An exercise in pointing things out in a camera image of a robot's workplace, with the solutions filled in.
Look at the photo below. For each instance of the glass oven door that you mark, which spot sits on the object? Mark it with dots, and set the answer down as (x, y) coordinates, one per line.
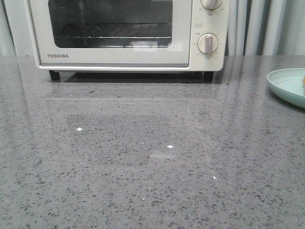
(49, 16)

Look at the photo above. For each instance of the lower beige oven knob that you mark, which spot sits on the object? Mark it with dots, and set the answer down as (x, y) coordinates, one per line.
(207, 43)

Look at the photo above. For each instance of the beige oven knob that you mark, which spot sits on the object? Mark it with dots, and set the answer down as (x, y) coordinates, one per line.
(207, 43)
(211, 4)

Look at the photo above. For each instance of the white Toshiba toaster oven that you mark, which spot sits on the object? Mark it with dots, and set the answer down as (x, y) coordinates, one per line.
(202, 21)

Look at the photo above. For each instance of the upper beige oven knob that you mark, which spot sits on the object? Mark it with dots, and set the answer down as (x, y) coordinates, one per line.
(211, 4)

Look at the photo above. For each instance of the grey curtain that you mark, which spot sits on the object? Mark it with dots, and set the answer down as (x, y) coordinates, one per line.
(255, 27)

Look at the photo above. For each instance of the light green plate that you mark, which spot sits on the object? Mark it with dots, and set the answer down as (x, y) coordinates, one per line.
(287, 84)

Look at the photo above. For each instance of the metal wire oven rack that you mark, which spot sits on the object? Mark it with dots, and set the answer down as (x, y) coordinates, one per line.
(142, 30)

